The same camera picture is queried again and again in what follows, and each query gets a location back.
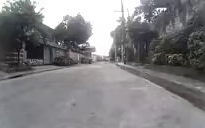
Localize utility pole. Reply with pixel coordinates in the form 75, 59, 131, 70
113, 0, 128, 65

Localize flowering bushes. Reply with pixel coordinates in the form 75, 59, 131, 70
149, 28, 205, 71

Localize grey concrete pavement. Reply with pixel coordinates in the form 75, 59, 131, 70
0, 64, 65, 83
116, 62, 205, 118

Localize row of trees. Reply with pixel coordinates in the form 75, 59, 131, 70
109, 0, 205, 65

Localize grey asphalt road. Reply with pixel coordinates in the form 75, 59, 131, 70
0, 61, 205, 128

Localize low building row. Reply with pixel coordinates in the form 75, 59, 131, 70
4, 39, 97, 69

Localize tree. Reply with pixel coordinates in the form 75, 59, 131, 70
53, 13, 94, 48
0, 0, 46, 51

